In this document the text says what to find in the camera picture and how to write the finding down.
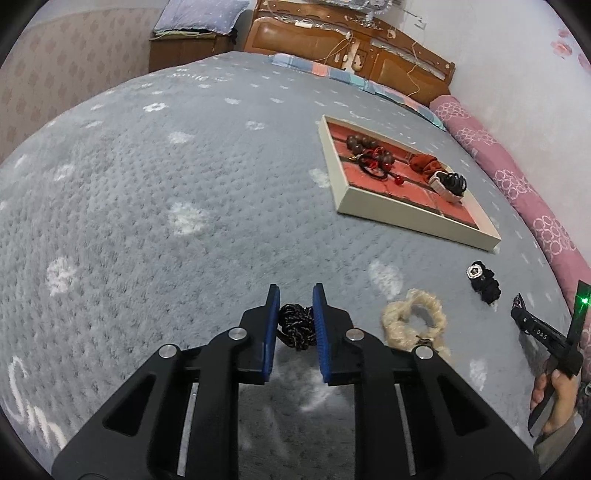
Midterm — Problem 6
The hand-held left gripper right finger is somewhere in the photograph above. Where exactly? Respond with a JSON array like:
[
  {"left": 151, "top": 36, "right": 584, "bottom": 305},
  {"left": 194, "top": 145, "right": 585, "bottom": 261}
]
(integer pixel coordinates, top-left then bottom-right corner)
[{"left": 311, "top": 282, "right": 541, "bottom": 480}]

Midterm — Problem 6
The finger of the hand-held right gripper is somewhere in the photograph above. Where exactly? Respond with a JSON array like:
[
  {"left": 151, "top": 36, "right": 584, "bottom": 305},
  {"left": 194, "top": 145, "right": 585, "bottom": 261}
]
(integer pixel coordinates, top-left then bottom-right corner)
[{"left": 510, "top": 293, "right": 572, "bottom": 360}]

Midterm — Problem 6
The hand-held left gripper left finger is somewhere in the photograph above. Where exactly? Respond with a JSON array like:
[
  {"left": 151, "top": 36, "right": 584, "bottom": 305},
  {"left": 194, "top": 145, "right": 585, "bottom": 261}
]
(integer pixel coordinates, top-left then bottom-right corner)
[{"left": 52, "top": 284, "right": 282, "bottom": 480}]

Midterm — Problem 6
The black braided hair tie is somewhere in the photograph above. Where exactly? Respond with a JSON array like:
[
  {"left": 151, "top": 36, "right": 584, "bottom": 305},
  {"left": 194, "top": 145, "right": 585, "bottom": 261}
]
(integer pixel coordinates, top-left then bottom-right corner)
[{"left": 276, "top": 303, "right": 319, "bottom": 352}]

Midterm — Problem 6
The white box with red lining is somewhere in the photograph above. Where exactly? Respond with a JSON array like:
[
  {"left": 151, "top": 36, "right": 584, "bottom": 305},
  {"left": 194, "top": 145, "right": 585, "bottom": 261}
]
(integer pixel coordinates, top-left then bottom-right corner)
[{"left": 318, "top": 114, "right": 502, "bottom": 252}]

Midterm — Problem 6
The dark wooden bead bracelet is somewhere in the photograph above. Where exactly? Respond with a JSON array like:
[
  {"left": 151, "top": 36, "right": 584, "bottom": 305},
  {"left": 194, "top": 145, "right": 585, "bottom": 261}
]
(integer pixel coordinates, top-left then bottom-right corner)
[{"left": 345, "top": 134, "right": 395, "bottom": 169}]

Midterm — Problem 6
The orange scrunchie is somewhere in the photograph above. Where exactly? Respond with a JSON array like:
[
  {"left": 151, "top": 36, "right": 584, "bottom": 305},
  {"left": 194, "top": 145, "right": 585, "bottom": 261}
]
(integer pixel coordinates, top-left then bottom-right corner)
[{"left": 409, "top": 154, "right": 441, "bottom": 178}]

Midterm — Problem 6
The person's right forearm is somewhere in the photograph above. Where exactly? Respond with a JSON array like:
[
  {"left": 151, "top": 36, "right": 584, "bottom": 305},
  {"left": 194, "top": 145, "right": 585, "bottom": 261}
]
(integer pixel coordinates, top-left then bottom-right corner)
[{"left": 533, "top": 406, "right": 587, "bottom": 460}]

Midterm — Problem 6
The person's right hand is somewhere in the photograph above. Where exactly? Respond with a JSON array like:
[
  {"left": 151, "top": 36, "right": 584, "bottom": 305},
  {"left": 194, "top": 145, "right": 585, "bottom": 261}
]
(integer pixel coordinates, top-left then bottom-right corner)
[{"left": 530, "top": 369, "right": 583, "bottom": 435}]

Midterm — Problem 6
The black scrunchie with ornament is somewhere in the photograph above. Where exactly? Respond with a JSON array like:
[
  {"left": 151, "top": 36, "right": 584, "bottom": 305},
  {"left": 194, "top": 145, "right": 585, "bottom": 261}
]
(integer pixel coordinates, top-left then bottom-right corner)
[{"left": 465, "top": 261, "right": 502, "bottom": 304}]

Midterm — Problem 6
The cream fluffy scrunchie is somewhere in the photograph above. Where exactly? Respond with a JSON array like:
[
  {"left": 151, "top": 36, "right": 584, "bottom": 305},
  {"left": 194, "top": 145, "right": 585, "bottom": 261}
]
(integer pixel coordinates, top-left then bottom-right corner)
[{"left": 381, "top": 288, "right": 453, "bottom": 363}]

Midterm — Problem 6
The pink patterned bolster pillow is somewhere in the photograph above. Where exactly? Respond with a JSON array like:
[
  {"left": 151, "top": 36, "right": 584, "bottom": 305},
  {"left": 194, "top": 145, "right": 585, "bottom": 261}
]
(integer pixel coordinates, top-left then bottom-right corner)
[{"left": 429, "top": 95, "right": 591, "bottom": 324}]

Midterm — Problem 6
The plain black scrunchie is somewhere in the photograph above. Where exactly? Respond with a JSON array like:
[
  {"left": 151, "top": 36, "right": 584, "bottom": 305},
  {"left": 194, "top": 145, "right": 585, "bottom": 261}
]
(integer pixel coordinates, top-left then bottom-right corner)
[{"left": 438, "top": 172, "right": 468, "bottom": 195}]

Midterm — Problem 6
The black and white scrunchie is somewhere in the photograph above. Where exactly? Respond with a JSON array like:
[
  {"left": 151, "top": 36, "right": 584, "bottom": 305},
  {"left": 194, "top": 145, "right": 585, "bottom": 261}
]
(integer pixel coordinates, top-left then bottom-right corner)
[{"left": 428, "top": 170, "right": 462, "bottom": 203}]

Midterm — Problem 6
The grey patterned blanket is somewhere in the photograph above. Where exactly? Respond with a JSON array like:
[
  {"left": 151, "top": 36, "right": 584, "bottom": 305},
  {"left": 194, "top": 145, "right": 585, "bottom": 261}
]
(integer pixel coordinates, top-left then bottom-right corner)
[{"left": 0, "top": 51, "right": 583, "bottom": 480}]

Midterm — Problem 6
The checkered bed sheet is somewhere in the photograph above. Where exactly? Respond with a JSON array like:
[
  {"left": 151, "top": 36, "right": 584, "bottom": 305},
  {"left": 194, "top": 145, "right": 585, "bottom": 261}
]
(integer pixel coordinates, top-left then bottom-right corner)
[{"left": 270, "top": 52, "right": 446, "bottom": 130}]

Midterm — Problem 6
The brown wooden headboard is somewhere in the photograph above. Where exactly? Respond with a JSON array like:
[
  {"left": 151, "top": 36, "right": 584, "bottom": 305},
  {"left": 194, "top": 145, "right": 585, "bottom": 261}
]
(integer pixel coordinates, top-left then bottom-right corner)
[{"left": 243, "top": 0, "right": 455, "bottom": 97}]

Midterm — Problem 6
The purple dotted pillow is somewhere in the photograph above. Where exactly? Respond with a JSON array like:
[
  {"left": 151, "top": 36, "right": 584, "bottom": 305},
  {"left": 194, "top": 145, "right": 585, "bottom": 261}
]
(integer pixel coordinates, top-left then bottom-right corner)
[{"left": 153, "top": 0, "right": 250, "bottom": 38}]

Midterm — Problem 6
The thin black hair tie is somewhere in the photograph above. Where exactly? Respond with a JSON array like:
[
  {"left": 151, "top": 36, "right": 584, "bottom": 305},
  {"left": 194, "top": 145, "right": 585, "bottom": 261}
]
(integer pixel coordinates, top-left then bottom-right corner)
[{"left": 358, "top": 154, "right": 392, "bottom": 182}]

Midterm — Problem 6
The red beaded hair tie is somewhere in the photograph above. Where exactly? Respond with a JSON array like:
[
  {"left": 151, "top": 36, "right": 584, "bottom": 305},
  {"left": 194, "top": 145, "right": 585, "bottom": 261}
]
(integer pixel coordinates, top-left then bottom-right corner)
[{"left": 367, "top": 147, "right": 406, "bottom": 186}]

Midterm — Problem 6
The yellow cable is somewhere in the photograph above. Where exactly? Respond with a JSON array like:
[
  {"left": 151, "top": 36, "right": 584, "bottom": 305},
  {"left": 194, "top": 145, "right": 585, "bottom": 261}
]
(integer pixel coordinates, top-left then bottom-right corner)
[{"left": 405, "top": 41, "right": 422, "bottom": 97}]

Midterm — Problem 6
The pink flower wall sticker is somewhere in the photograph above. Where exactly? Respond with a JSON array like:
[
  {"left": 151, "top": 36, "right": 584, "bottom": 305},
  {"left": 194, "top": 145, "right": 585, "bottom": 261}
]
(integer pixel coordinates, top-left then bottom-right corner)
[{"left": 549, "top": 28, "right": 591, "bottom": 70}]

